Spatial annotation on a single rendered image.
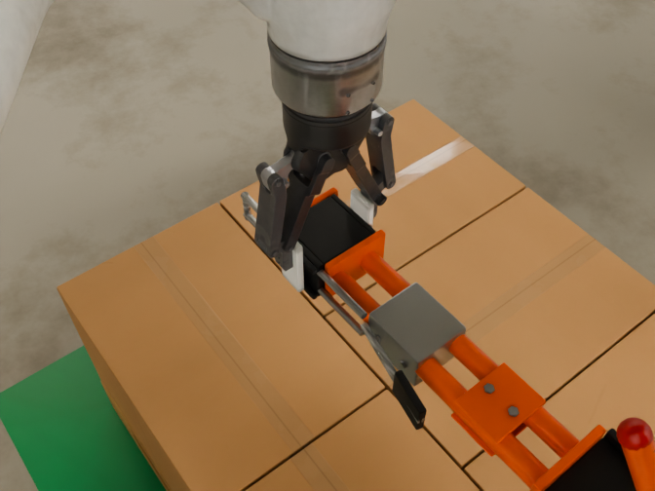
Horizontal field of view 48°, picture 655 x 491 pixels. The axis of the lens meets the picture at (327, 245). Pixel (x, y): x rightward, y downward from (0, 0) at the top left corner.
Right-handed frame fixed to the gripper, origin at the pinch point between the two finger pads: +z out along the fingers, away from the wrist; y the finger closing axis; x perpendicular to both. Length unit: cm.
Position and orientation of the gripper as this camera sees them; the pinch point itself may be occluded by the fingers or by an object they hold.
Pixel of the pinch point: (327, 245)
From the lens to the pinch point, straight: 75.7
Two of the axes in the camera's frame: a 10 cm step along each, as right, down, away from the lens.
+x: -6.1, -6.1, 5.0
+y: 7.9, -4.8, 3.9
